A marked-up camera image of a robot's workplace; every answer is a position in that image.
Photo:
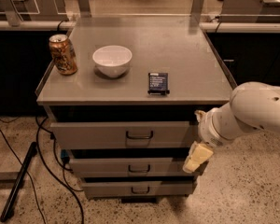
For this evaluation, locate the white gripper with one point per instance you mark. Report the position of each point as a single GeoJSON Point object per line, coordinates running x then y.
{"type": "Point", "coordinates": [207, 129]}

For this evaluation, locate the grey top drawer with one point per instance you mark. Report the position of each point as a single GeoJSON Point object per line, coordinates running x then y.
{"type": "Point", "coordinates": [144, 134]}

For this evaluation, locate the grey drawer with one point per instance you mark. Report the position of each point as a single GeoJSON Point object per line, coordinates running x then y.
{"type": "Point", "coordinates": [133, 167]}
{"type": "Point", "coordinates": [144, 134]}
{"type": "Point", "coordinates": [138, 189]}

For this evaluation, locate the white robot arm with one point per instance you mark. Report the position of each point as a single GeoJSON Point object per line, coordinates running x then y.
{"type": "Point", "coordinates": [252, 107]}

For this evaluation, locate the grey middle drawer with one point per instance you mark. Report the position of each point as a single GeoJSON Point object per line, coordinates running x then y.
{"type": "Point", "coordinates": [133, 167]}

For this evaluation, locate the grey drawer cabinet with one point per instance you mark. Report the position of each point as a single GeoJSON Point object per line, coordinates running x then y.
{"type": "Point", "coordinates": [159, 45]}

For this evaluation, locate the grey bottom drawer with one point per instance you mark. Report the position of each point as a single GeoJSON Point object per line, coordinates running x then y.
{"type": "Point", "coordinates": [138, 189]}

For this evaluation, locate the dark blue small box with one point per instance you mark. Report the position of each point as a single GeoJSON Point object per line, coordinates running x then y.
{"type": "Point", "coordinates": [158, 83]}

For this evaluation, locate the white ceramic bowl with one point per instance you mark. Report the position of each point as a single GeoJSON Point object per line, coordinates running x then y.
{"type": "Point", "coordinates": [112, 61]}

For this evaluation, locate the glass barrier with posts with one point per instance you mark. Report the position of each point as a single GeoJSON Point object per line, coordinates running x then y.
{"type": "Point", "coordinates": [114, 8]}

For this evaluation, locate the orange soda can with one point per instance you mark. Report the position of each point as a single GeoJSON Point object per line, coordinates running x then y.
{"type": "Point", "coordinates": [63, 54]}

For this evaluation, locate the black bar on floor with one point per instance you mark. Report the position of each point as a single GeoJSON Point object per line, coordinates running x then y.
{"type": "Point", "coordinates": [8, 209]}

